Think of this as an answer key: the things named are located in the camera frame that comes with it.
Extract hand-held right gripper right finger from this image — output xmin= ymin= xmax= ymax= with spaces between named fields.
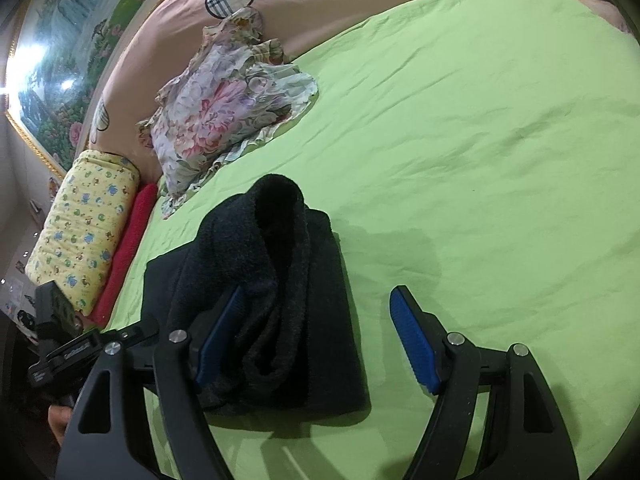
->
xmin=389 ymin=285 xmax=581 ymax=480

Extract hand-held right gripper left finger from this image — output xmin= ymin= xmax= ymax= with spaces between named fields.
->
xmin=55 ymin=285 xmax=246 ymax=480

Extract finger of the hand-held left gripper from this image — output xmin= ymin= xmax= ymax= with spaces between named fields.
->
xmin=119 ymin=314 xmax=162 ymax=356

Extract black pants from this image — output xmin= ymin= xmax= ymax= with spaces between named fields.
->
xmin=142 ymin=174 xmax=371 ymax=417

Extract person's left hand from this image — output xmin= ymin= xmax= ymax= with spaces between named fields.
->
xmin=47 ymin=404 xmax=76 ymax=448

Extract red pillow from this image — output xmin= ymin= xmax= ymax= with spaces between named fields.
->
xmin=82 ymin=182 xmax=160 ymax=331

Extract yellow patterned pillow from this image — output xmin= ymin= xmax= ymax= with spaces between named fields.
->
xmin=25 ymin=149 xmax=141 ymax=317

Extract green bed sheet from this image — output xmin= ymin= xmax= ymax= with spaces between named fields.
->
xmin=100 ymin=0 xmax=640 ymax=480

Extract floral ruffled pillow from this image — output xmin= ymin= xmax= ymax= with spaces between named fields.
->
xmin=136 ymin=7 xmax=320 ymax=221

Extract pink quilt with plaid hearts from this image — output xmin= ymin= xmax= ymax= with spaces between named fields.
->
xmin=92 ymin=0 xmax=556 ymax=181

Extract gold framed landscape painting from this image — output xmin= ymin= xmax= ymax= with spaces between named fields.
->
xmin=2 ymin=0 xmax=223 ymax=178

